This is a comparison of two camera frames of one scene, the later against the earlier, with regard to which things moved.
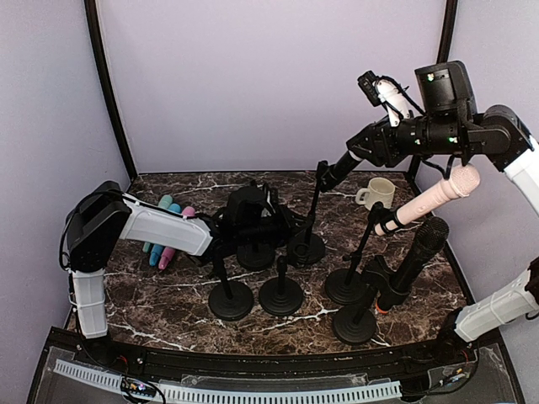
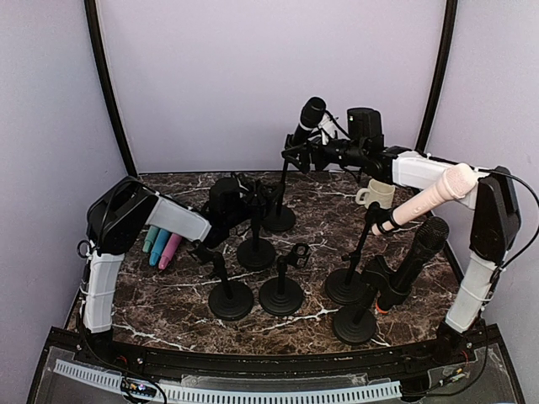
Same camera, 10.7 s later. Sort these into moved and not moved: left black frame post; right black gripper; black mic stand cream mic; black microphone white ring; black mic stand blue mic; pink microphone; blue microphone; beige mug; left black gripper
Moved: right black gripper; left black gripper; black microphone white ring
Not moved: left black frame post; beige mug; pink microphone; black mic stand blue mic; blue microphone; black mic stand cream mic
